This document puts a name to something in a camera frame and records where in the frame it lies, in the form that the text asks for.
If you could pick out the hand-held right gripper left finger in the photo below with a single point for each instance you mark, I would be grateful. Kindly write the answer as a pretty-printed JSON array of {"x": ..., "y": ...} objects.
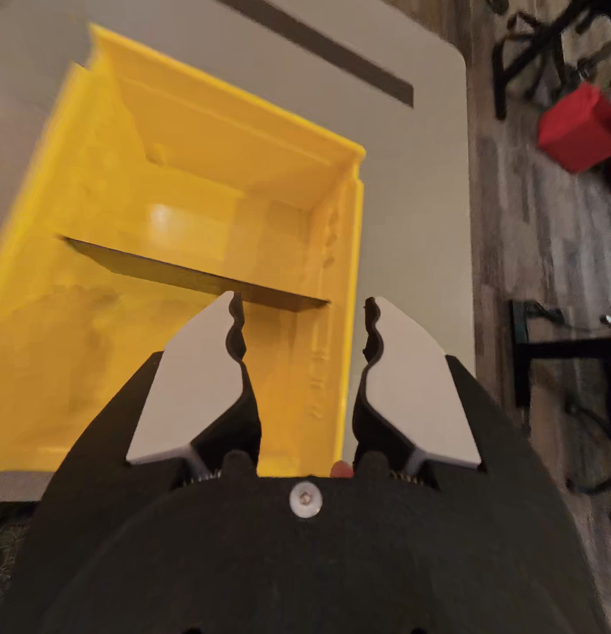
[{"x": 196, "y": 386}]

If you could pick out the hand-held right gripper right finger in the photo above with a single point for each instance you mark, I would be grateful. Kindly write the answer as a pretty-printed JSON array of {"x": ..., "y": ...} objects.
[{"x": 414, "y": 396}]

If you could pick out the person's right hand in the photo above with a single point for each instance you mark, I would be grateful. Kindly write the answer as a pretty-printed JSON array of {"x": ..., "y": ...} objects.
[{"x": 341, "y": 469}]

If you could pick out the black metal stand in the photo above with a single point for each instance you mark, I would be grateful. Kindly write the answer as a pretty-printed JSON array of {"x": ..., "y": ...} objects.
[{"x": 521, "y": 356}]

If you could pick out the yellow plastic bin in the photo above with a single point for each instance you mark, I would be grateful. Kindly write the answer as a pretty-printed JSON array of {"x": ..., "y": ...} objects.
[{"x": 211, "y": 163}]

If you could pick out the red box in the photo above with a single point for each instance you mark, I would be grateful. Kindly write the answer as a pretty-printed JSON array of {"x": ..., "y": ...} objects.
[{"x": 578, "y": 129}]

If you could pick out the black chair base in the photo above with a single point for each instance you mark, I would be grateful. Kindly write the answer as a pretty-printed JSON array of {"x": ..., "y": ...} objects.
[{"x": 499, "y": 89}]

